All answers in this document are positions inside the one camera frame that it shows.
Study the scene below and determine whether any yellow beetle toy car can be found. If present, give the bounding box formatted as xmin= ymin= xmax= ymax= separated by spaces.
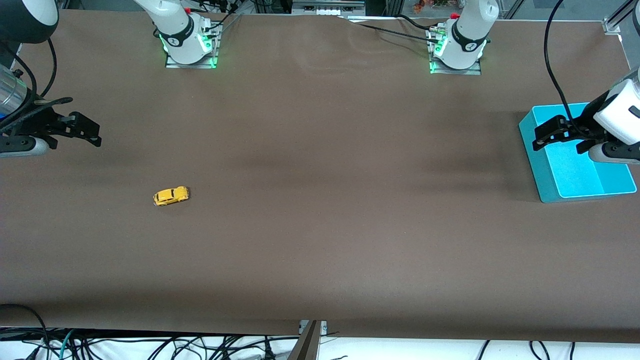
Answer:
xmin=152 ymin=186 xmax=190 ymax=207

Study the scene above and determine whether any teal plastic storage bin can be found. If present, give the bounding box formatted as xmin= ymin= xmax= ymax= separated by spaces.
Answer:
xmin=518 ymin=102 xmax=638 ymax=204

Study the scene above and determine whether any brown table cover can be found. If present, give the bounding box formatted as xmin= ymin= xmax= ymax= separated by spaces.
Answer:
xmin=0 ymin=9 xmax=640 ymax=344

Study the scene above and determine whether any white power strip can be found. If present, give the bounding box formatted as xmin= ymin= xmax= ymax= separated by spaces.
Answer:
xmin=292 ymin=0 xmax=366 ymax=16

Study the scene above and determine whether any silver mounting plate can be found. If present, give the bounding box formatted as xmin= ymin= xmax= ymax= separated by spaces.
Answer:
xmin=298 ymin=319 xmax=329 ymax=337

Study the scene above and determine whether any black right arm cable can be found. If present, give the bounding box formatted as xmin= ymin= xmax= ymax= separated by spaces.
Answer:
xmin=0 ymin=39 xmax=74 ymax=136

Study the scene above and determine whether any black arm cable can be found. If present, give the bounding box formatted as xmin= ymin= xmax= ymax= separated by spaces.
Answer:
xmin=543 ymin=0 xmax=584 ymax=139
xmin=0 ymin=39 xmax=74 ymax=136

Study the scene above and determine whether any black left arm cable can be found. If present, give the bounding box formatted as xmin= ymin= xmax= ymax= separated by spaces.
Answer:
xmin=543 ymin=0 xmax=584 ymax=139

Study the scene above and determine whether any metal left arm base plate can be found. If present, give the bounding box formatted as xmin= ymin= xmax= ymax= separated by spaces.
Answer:
xmin=428 ymin=27 xmax=483 ymax=76

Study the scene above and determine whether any aluminium frame profile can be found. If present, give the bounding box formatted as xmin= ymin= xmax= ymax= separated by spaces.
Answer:
xmin=602 ymin=0 xmax=640 ymax=35

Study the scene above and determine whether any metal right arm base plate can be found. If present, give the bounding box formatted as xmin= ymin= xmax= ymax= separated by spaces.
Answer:
xmin=165 ymin=22 xmax=220 ymax=69

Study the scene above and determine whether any short black table cable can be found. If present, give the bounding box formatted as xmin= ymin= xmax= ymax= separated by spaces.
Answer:
xmin=397 ymin=14 xmax=441 ymax=32

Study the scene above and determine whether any black base connector cable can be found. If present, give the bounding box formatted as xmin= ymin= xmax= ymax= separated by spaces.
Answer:
xmin=202 ymin=12 xmax=242 ymax=40

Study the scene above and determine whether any black cable bundle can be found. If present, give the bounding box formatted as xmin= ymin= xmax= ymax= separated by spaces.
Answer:
xmin=191 ymin=0 xmax=237 ymax=14

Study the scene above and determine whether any black looped floor cable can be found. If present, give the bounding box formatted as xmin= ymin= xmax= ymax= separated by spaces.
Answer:
xmin=0 ymin=303 xmax=51 ymax=360

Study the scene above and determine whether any long black table cable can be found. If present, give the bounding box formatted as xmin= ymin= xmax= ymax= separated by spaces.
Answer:
xmin=340 ymin=17 xmax=444 ymax=44

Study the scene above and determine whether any teal floor cable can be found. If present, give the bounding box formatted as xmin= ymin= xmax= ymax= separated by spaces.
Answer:
xmin=58 ymin=328 xmax=76 ymax=360

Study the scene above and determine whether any dark metal camera post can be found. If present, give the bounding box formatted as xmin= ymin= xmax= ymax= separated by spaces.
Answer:
xmin=287 ymin=320 xmax=321 ymax=360

